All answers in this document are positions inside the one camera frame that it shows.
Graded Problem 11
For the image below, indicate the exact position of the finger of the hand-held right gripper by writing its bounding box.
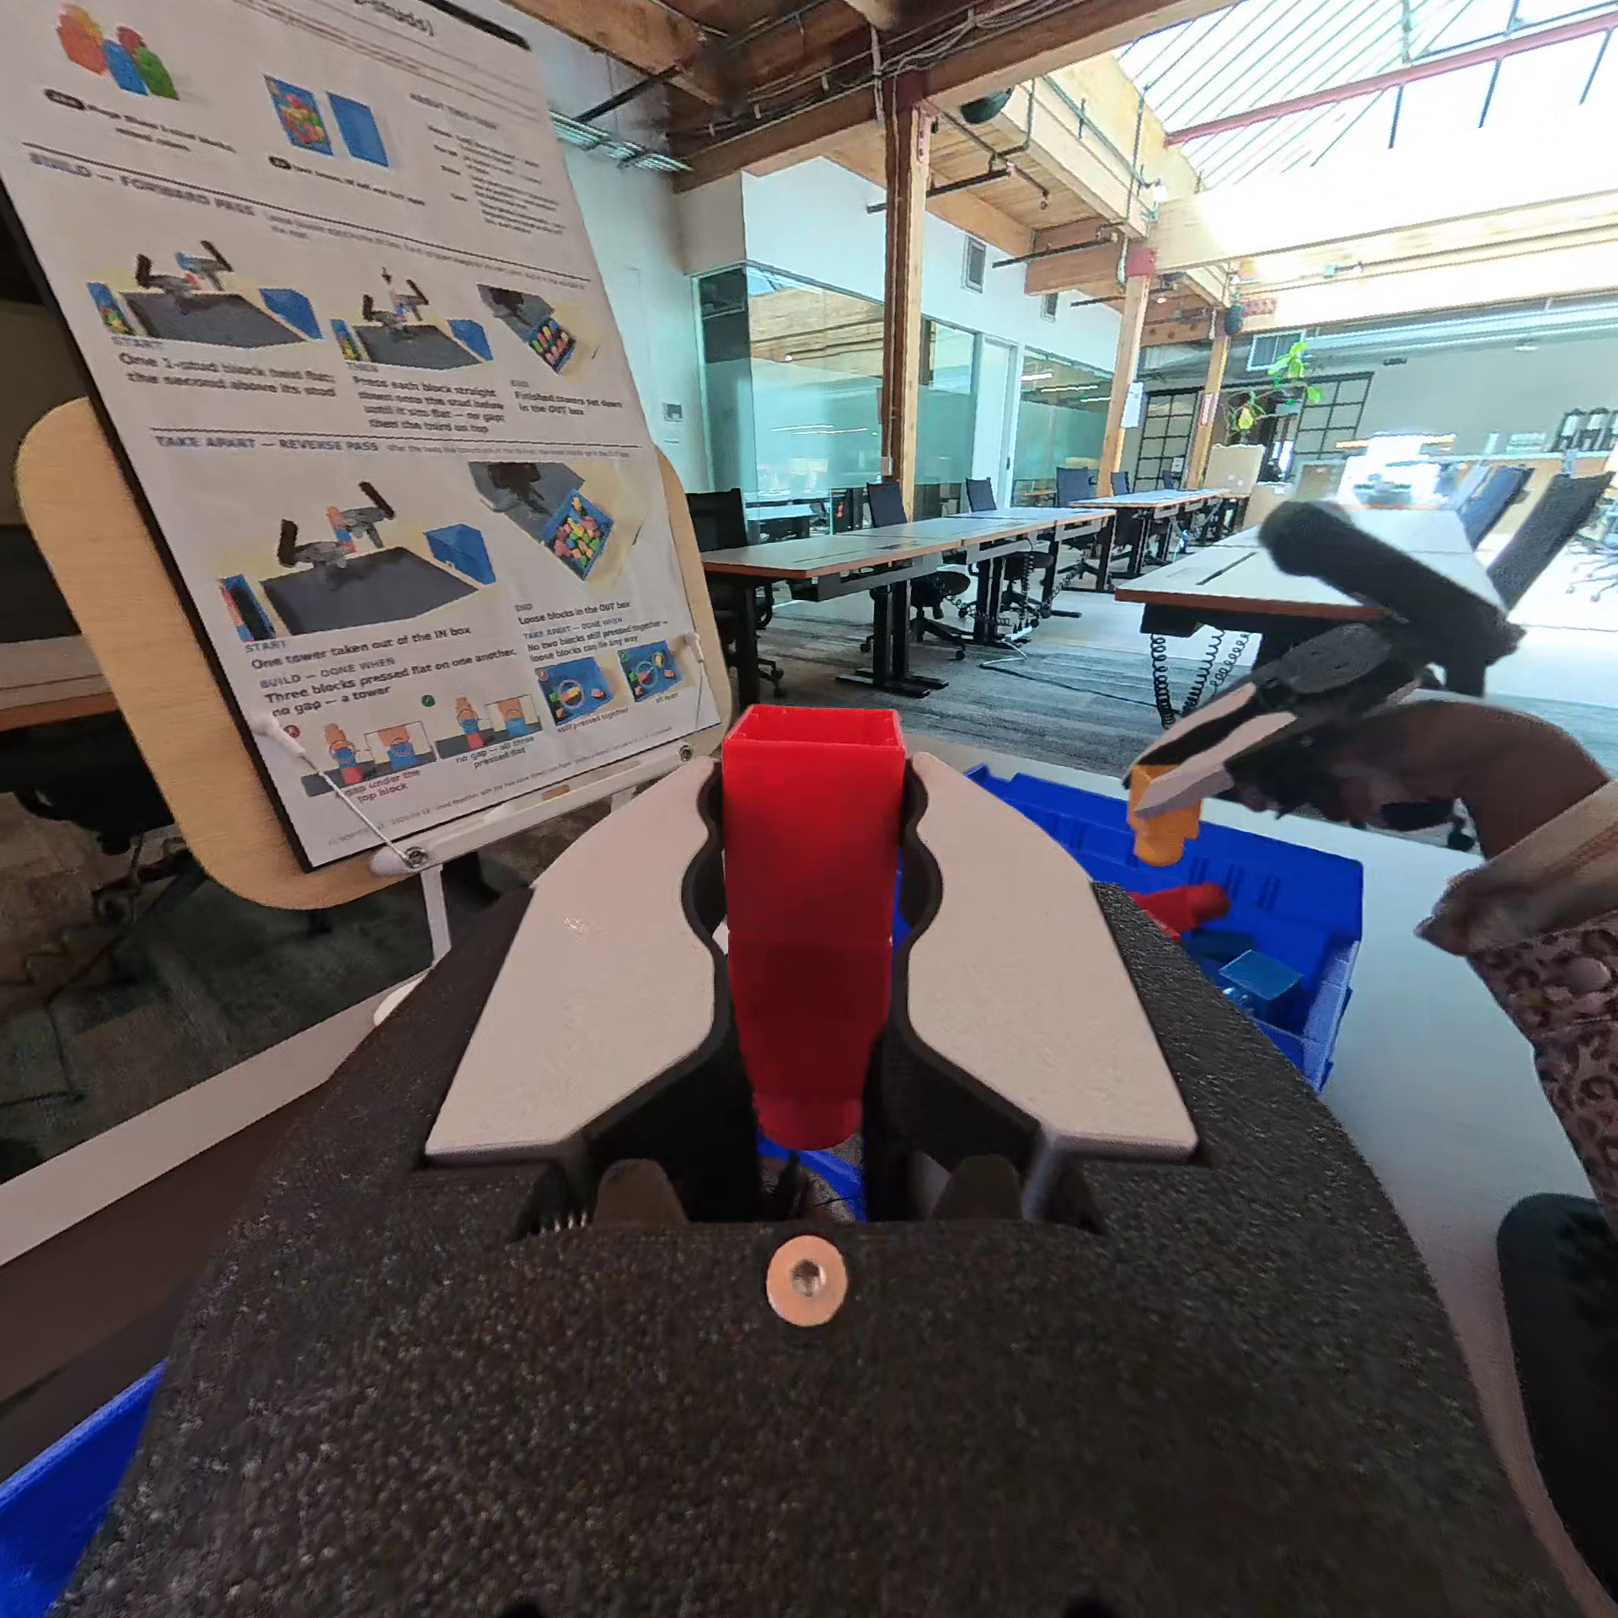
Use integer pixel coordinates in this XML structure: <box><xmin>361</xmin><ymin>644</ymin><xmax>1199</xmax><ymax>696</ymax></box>
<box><xmin>1135</xmin><ymin>707</ymin><xmax>1313</xmax><ymax>823</ymax></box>
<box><xmin>1124</xmin><ymin>686</ymin><xmax>1268</xmax><ymax>779</ymax></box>

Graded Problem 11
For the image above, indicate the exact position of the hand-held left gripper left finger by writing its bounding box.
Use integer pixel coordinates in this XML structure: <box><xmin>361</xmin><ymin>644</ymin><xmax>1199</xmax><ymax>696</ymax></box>
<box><xmin>425</xmin><ymin>756</ymin><xmax>764</xmax><ymax>1226</ymax></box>

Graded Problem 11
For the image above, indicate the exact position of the white top office desk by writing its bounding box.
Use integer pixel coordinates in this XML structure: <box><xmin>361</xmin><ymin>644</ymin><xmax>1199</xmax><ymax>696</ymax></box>
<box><xmin>1116</xmin><ymin>505</ymin><xmax>1507</xmax><ymax>731</ymax></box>

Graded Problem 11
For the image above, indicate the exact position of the blue plastic bin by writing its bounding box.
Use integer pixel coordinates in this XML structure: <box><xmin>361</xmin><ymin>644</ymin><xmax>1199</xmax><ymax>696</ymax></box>
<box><xmin>760</xmin><ymin>759</ymin><xmax>1368</xmax><ymax>1222</ymax></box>
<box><xmin>0</xmin><ymin>1359</ymin><xmax>166</xmax><ymax>1618</ymax></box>

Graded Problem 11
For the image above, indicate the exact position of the green potted plant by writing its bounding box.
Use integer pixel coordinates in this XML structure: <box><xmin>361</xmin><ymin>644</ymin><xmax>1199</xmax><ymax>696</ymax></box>
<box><xmin>1230</xmin><ymin>340</ymin><xmax>1326</xmax><ymax>440</ymax></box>

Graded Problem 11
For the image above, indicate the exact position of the person's right hand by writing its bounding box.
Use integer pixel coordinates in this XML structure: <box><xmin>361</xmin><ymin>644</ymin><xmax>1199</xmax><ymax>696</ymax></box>
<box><xmin>1234</xmin><ymin>696</ymin><xmax>1613</xmax><ymax>862</ymax></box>

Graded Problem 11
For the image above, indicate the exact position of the wooden display board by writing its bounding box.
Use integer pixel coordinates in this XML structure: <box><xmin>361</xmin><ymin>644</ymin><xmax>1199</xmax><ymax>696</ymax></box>
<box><xmin>16</xmin><ymin>397</ymin><xmax>737</xmax><ymax>912</ymax></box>

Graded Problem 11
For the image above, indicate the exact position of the red plastic block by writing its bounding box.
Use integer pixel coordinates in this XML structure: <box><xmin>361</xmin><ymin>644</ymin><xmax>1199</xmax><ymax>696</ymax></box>
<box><xmin>723</xmin><ymin>706</ymin><xmax>910</xmax><ymax>948</ymax></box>
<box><xmin>735</xmin><ymin>942</ymin><xmax>891</xmax><ymax>1149</ymax></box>

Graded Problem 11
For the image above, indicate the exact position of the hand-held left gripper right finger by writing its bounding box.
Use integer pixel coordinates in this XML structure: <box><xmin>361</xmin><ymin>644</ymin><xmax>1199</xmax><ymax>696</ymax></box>
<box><xmin>864</xmin><ymin>754</ymin><xmax>1201</xmax><ymax>1226</ymax></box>

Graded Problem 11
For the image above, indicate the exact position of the wooden desk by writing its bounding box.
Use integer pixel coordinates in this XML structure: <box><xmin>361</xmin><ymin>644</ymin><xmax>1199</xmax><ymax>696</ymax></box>
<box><xmin>0</xmin><ymin>632</ymin><xmax>118</xmax><ymax>736</ymax></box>

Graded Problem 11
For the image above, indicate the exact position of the orange plastic block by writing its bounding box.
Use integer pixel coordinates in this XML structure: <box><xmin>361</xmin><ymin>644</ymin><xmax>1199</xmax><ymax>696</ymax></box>
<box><xmin>1128</xmin><ymin>761</ymin><xmax>1207</xmax><ymax>867</ymax></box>

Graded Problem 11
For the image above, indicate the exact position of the long office desk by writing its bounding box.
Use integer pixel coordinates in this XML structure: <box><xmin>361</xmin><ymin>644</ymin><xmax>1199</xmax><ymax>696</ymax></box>
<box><xmin>702</xmin><ymin>505</ymin><xmax>1114</xmax><ymax>700</ymax></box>

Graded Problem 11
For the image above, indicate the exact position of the red ceiling pipe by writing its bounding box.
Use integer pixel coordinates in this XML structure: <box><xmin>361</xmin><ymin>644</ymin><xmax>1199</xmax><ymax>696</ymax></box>
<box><xmin>1164</xmin><ymin>10</ymin><xmax>1618</xmax><ymax>147</ymax></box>

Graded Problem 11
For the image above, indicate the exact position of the dark cloth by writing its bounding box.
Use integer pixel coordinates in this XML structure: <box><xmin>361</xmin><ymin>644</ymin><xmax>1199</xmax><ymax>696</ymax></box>
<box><xmin>1497</xmin><ymin>1195</ymin><xmax>1618</xmax><ymax>1570</ymax></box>

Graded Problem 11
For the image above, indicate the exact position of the wooden post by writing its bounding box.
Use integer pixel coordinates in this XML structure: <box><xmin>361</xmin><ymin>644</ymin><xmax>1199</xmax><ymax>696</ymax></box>
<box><xmin>879</xmin><ymin>76</ymin><xmax>941</xmax><ymax>511</ymax></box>

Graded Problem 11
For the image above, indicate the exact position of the instruction poster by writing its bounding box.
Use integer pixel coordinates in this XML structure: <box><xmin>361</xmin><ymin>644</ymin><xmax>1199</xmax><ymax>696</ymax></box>
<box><xmin>0</xmin><ymin>0</ymin><xmax>725</xmax><ymax>875</ymax></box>

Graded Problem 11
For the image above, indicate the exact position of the pile of plastic blocks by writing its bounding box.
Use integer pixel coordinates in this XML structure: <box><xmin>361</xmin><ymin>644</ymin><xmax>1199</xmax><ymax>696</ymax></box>
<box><xmin>1132</xmin><ymin>881</ymin><xmax>1307</xmax><ymax>1014</ymax></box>

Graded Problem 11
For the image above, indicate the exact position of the black office chair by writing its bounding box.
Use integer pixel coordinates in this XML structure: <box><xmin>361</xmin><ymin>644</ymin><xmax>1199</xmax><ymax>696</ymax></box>
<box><xmin>687</xmin><ymin>486</ymin><xmax>787</xmax><ymax>700</ymax></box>
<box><xmin>1486</xmin><ymin>471</ymin><xmax>1618</xmax><ymax>611</ymax></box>

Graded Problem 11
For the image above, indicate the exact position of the person's right forearm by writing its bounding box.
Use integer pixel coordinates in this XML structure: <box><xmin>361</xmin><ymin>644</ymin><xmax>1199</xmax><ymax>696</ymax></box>
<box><xmin>1417</xmin><ymin>777</ymin><xmax>1618</xmax><ymax>1222</ymax></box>

